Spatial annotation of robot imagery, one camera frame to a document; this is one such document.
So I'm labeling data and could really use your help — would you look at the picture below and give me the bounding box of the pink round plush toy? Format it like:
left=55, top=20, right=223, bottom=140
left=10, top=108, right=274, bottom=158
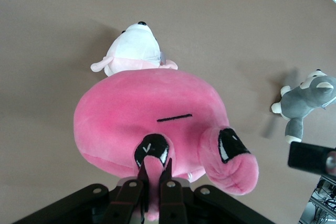
left=73, top=68, right=260, bottom=222

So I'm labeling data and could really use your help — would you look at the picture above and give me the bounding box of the grey white husky plush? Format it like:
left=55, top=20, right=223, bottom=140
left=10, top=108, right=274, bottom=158
left=270, top=69, right=336, bottom=145

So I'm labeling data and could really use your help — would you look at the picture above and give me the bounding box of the brown table cover sheet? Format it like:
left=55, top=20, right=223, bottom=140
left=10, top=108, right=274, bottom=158
left=0, top=0, right=336, bottom=224

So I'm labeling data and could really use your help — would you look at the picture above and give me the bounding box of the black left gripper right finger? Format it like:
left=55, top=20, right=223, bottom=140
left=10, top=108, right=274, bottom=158
left=159, top=157, right=276, bottom=224

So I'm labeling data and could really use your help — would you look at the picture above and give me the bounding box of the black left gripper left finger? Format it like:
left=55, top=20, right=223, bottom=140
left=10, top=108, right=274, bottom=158
left=10, top=158, right=148, bottom=224

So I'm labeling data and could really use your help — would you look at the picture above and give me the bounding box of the white pink pig plush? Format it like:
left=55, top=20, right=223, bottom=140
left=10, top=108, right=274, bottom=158
left=90, top=20, right=179, bottom=78

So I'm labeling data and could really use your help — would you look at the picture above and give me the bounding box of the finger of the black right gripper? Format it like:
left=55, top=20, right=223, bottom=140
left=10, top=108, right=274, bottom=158
left=288, top=141, right=336, bottom=175

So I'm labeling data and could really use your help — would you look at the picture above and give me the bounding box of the metal rack with cables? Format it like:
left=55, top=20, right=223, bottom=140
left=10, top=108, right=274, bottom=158
left=298, top=173, right=336, bottom=224

